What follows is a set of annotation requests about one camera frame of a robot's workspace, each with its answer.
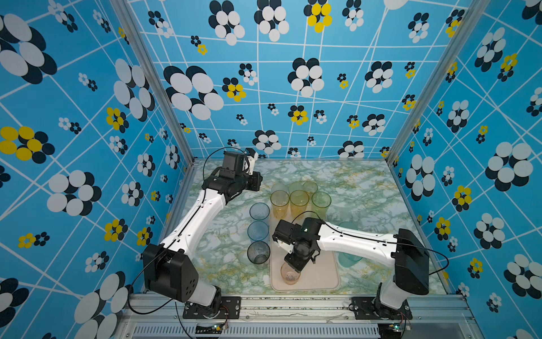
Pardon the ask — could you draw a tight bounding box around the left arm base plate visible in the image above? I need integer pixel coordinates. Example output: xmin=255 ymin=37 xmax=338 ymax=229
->
xmin=182 ymin=296 xmax=241 ymax=320

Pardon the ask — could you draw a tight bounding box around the aluminium corner post left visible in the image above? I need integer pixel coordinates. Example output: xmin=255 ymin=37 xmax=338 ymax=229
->
xmin=110 ymin=0 xmax=194 ymax=168

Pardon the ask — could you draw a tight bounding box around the frosted pink glass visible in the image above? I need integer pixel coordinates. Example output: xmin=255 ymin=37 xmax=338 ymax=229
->
xmin=280 ymin=262 xmax=301 ymax=285

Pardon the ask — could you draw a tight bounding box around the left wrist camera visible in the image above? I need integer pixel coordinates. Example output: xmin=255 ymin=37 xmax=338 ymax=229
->
xmin=222 ymin=148 xmax=258 ymax=179

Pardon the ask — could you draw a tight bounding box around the blue clear glass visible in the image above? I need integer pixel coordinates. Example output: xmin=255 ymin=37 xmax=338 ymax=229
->
xmin=247 ymin=220 xmax=269 ymax=242

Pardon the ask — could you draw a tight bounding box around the teal glass right lower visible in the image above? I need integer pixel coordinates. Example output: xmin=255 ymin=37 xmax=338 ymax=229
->
xmin=338 ymin=252 xmax=363 ymax=268

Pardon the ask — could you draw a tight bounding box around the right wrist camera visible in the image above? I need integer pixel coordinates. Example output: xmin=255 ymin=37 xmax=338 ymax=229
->
xmin=272 ymin=220 xmax=303 ymax=245

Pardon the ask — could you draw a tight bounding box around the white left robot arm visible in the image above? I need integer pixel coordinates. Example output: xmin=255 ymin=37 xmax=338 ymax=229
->
xmin=143 ymin=168 xmax=263 ymax=314

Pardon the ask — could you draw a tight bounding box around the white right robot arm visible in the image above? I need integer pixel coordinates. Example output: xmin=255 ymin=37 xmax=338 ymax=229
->
xmin=272 ymin=218 xmax=430 ymax=316

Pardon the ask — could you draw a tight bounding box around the aluminium corner post right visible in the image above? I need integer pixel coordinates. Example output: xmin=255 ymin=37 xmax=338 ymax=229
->
xmin=386 ymin=0 xmax=491 ymax=167

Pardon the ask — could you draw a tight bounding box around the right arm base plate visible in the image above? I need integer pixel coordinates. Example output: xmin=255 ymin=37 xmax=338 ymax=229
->
xmin=348 ymin=297 xmax=413 ymax=321

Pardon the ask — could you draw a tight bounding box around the frosted white glass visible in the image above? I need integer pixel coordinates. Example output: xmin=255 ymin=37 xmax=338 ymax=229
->
xmin=271 ymin=182 xmax=289 ymax=193

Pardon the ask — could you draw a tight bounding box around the green circuit board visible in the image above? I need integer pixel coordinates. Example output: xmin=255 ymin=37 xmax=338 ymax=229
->
xmin=378 ymin=323 xmax=405 ymax=339
xmin=195 ymin=323 xmax=228 ymax=335

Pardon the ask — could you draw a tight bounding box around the teal clear glass left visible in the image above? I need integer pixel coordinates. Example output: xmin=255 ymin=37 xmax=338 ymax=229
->
xmin=249 ymin=203 xmax=270 ymax=223

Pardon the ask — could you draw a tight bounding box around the teal glass right upper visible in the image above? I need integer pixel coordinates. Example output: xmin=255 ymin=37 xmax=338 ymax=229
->
xmin=337 ymin=221 xmax=359 ymax=236

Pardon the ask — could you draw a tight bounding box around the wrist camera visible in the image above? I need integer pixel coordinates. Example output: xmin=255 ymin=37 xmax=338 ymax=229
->
xmin=222 ymin=148 xmax=258 ymax=179
xmin=272 ymin=220 xmax=303 ymax=245

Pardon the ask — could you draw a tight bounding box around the green clear glass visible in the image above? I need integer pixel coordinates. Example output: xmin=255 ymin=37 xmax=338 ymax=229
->
xmin=311 ymin=191 xmax=332 ymax=220

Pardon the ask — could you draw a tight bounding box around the dark grey clear glass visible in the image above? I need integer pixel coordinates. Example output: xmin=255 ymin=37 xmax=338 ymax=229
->
xmin=247 ymin=241 xmax=270 ymax=270

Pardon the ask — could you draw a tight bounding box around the green circuit board right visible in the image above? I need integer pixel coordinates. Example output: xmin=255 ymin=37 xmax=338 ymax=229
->
xmin=378 ymin=323 xmax=405 ymax=339

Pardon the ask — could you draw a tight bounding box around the yellow glass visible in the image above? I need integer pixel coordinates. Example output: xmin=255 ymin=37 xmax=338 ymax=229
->
xmin=270 ymin=190 xmax=289 ymax=220
xmin=289 ymin=190 xmax=310 ymax=218

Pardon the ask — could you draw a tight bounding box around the aluminium corner post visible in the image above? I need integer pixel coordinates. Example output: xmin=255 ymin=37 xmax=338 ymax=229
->
xmin=386 ymin=0 xmax=491 ymax=167
xmin=110 ymin=0 xmax=194 ymax=168

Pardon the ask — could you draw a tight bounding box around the green circuit board left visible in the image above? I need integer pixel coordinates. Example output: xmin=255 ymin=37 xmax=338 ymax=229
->
xmin=195 ymin=323 xmax=228 ymax=335

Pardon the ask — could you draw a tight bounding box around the olive clear small glass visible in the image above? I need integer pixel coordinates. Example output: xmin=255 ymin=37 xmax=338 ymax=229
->
xmin=302 ymin=181 xmax=318 ymax=197

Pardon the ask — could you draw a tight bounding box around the beige rectangular tray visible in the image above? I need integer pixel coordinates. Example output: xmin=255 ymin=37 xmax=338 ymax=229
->
xmin=270 ymin=211 xmax=340 ymax=293

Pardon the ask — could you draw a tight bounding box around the aluminium front rail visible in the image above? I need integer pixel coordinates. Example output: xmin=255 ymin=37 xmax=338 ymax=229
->
xmin=114 ymin=294 xmax=483 ymax=338

